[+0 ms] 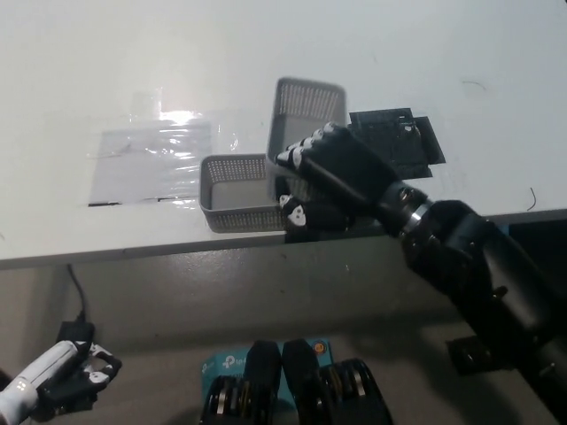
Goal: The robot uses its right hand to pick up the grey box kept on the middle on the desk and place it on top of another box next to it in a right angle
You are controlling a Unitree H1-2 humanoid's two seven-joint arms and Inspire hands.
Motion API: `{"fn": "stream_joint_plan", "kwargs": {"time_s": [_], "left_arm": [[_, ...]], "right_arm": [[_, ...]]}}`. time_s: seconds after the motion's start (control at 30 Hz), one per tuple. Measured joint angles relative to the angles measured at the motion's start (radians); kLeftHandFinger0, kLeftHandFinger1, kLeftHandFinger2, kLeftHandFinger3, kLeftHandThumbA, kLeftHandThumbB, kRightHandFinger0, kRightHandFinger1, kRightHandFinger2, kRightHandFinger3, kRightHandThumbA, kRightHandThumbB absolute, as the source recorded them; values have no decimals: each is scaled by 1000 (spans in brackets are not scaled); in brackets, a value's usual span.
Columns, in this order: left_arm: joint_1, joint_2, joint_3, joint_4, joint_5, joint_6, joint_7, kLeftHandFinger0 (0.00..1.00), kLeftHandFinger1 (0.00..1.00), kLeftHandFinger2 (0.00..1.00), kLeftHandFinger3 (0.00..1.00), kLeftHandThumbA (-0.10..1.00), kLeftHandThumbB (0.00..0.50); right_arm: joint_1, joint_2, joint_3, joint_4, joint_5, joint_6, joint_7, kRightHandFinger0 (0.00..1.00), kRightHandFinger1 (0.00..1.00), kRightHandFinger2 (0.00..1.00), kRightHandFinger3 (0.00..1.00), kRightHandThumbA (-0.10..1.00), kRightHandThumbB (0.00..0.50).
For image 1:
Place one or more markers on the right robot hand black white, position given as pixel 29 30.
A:
pixel 354 168

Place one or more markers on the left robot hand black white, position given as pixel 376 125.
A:
pixel 84 380

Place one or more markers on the grey perforated plastic basket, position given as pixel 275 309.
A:
pixel 239 219
pixel 308 99

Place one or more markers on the teal tp-link box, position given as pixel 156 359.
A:
pixel 226 364

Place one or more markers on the black mat patch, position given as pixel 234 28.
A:
pixel 385 133

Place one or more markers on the black power adapter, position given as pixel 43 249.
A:
pixel 76 332

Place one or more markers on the black tape strip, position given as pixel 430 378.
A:
pixel 305 238

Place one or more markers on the clear plastic covered paper sheet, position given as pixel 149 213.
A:
pixel 146 168

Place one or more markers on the black floor plate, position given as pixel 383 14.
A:
pixel 465 356

